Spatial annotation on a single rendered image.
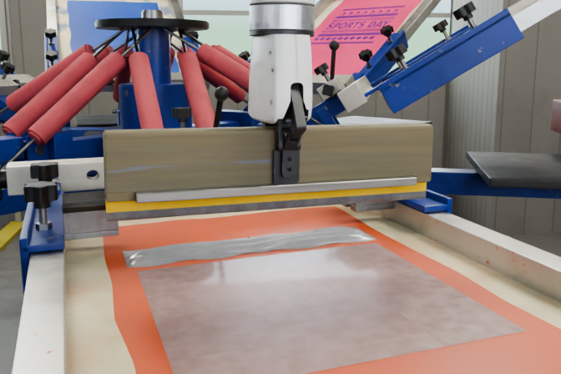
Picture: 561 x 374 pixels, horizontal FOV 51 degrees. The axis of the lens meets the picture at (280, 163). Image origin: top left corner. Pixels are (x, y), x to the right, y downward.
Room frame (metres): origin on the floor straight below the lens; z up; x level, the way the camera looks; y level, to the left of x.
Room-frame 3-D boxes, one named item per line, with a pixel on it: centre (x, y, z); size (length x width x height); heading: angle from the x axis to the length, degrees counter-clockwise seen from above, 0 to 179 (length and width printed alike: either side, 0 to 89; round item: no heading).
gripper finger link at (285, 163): (0.67, -0.01, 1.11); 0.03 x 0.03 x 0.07; 20
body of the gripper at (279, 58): (0.70, 0.00, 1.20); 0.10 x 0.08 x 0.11; 20
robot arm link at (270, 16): (0.70, 0.00, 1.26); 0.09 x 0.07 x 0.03; 20
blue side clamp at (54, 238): (0.82, 0.33, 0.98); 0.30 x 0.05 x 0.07; 20
